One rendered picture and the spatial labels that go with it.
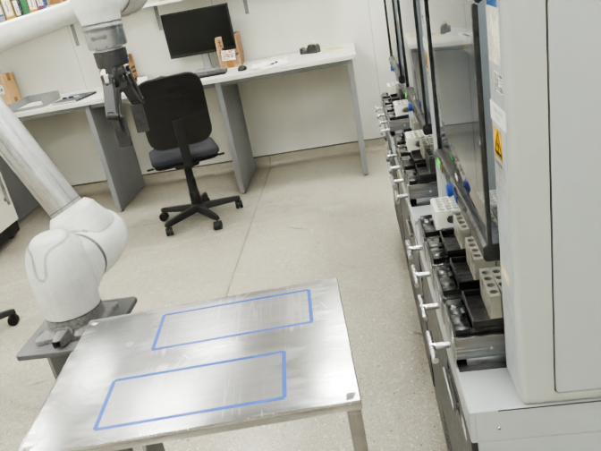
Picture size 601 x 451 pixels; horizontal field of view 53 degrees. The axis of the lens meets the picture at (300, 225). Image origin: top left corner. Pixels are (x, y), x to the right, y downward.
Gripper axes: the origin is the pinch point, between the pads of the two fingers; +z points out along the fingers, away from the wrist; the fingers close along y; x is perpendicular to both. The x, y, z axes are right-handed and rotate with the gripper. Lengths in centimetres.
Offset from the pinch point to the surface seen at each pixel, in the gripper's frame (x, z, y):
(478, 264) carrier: 74, 33, 26
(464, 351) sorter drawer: 68, 42, 43
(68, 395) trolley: -9, 38, 49
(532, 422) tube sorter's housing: 77, 50, 55
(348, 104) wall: 45, 79, -360
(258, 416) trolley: 31, 38, 61
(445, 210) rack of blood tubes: 73, 34, -5
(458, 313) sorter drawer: 68, 38, 36
